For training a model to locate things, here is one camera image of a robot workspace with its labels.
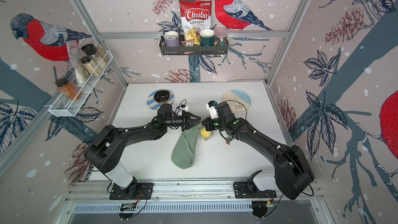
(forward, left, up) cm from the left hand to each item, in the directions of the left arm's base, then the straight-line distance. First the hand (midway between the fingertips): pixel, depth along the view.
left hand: (201, 118), depth 78 cm
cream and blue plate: (+7, -19, +6) cm, 21 cm away
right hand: (+1, -1, -5) cm, 5 cm away
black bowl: (+27, +29, -16) cm, 42 cm away
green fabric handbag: (-14, +10, -15) cm, 23 cm away
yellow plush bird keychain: (-5, -2, -9) cm, 11 cm away
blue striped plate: (+22, +34, -19) cm, 44 cm away
